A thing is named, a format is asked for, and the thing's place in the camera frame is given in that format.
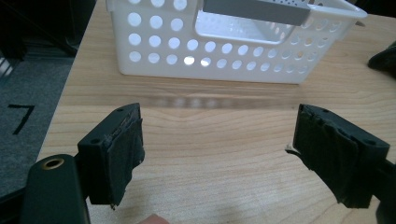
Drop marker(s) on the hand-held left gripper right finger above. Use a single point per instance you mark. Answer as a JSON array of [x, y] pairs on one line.
[[336, 155]]

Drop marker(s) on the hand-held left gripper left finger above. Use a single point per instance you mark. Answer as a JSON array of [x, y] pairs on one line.
[[106, 161]]

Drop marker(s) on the black object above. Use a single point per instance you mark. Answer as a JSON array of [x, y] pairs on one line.
[[384, 60]]

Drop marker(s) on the white perforated plastic basket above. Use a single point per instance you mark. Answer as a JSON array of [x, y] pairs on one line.
[[162, 67]]

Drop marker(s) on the dark furniture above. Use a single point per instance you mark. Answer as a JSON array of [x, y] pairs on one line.
[[40, 21]]

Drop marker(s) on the grey flat bar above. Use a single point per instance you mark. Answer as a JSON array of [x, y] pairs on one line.
[[255, 11]]

